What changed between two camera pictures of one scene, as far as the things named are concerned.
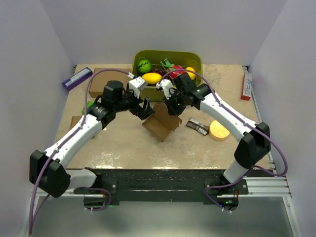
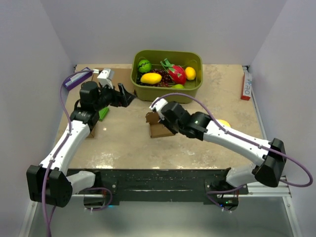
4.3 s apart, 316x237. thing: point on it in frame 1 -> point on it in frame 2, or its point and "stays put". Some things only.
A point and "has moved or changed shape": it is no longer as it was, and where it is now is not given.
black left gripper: x=142 y=112 -> x=122 y=98
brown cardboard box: x=162 y=123 has moved or changed shape
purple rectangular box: x=77 y=78 stays put
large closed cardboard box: x=100 y=79 stays put
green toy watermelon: x=144 y=65 stays put
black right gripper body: x=177 y=102 -> x=173 y=127
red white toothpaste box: x=247 y=87 stays put
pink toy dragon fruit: x=170 y=67 stays put
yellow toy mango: x=152 y=78 stays put
